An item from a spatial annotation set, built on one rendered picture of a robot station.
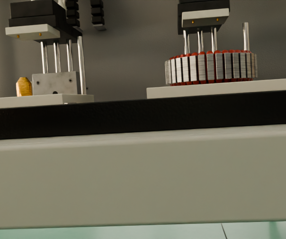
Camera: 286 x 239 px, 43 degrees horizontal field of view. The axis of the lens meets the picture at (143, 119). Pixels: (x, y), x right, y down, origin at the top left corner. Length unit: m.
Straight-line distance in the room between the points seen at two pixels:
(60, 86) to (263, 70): 0.38
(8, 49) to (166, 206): 0.63
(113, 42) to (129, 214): 0.55
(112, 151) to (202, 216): 0.06
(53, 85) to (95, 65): 0.14
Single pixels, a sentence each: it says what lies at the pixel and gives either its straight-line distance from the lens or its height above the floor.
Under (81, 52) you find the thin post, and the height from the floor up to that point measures 0.85.
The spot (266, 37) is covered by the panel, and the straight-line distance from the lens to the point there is 0.74.
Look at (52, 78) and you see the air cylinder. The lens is 0.61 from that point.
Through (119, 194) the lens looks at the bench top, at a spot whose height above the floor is 0.72.
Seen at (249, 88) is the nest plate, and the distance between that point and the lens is 0.39.
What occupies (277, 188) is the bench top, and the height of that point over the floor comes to 0.72.
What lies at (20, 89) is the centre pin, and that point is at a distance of 0.49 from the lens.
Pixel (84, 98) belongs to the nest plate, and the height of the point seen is 0.78.
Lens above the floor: 0.77
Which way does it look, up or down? 3 degrees down
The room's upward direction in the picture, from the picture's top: 4 degrees counter-clockwise
